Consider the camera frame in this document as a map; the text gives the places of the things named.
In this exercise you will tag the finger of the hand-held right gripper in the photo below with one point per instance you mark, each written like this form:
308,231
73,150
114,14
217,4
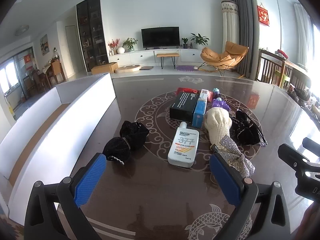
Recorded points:
292,156
311,145

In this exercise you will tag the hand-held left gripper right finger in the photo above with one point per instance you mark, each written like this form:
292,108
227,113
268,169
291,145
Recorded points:
225,182

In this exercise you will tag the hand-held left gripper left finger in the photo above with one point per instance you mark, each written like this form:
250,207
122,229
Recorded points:
90,180

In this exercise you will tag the silver rhinestone bow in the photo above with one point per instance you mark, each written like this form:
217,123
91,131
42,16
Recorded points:
237,157

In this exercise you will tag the white sunscreen bottle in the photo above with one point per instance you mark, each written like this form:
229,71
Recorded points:
182,152

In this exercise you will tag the large white storage box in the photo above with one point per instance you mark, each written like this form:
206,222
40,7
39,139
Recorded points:
87,105

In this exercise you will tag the red foil packet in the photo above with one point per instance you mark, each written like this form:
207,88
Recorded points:
183,90

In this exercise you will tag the dark patterned glossy desktop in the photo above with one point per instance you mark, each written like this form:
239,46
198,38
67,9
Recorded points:
155,192

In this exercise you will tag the person's right hand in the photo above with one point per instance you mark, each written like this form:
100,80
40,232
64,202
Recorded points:
312,222

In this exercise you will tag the clear glasses with black temples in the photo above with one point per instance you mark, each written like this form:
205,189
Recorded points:
262,136

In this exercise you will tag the pile of desk clutter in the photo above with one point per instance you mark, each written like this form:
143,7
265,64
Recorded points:
303,97

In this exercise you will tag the black velvet scrunchie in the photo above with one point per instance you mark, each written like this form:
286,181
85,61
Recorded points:
245,130

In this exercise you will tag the cream knit glove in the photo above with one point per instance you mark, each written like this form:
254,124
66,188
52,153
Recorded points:
217,125

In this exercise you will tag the green stool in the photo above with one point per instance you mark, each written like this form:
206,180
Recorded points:
282,78

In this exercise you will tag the blue cardboard box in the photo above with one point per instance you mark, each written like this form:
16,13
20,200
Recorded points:
199,115

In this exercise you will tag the purple octopus toy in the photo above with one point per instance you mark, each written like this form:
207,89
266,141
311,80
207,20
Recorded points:
221,104

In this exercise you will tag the pink packet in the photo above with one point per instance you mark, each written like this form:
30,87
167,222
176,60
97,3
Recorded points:
210,96

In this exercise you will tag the black cardboard box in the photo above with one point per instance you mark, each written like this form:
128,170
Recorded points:
182,105

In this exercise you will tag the small white ointment box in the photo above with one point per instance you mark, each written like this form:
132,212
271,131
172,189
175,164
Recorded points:
203,95

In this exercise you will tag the white sheer curtain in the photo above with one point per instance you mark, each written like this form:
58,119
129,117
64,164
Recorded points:
303,35

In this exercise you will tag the brown cardboard box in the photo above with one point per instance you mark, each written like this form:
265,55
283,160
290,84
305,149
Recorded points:
105,67

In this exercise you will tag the wooden dining chair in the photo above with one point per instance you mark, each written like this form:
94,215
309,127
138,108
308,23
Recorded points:
58,70

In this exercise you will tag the purple floor mat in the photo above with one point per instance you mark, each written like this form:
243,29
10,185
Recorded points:
186,68

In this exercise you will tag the orange lounge rocking chair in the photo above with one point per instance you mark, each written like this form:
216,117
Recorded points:
225,55

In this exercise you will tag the white door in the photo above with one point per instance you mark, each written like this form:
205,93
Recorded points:
72,50

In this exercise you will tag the grey curtain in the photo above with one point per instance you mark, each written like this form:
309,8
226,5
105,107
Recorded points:
246,30

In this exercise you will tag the white round vase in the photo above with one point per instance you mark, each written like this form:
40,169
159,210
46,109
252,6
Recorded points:
121,50

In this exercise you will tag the white low television cabinet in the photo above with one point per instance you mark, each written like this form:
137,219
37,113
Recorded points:
140,56

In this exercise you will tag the red door poster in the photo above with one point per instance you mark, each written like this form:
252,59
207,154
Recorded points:
28,61

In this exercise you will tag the red flower arrangement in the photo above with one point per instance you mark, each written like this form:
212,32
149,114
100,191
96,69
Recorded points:
113,45

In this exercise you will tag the wooden bench with black legs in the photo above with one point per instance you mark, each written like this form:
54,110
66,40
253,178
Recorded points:
167,54

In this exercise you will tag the leafy potted plant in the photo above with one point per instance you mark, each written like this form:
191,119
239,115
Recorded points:
130,43

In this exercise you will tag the large potted plant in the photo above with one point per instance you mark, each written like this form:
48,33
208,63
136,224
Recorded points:
199,40

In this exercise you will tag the covered standing air conditioner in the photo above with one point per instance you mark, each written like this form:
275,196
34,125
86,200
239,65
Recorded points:
230,25

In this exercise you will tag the small potted plant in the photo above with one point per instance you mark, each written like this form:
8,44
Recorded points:
184,42

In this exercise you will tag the dark glass display cabinet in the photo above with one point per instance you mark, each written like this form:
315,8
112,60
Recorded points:
92,30

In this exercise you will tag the black flat television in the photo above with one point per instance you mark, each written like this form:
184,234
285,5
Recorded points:
160,37

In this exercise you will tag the round ceiling light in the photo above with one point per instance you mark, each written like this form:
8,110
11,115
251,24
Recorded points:
22,30

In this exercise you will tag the red wall hanging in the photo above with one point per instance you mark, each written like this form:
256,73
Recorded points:
263,15

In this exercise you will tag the framed wall painting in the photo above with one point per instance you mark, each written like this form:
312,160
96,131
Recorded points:
44,44

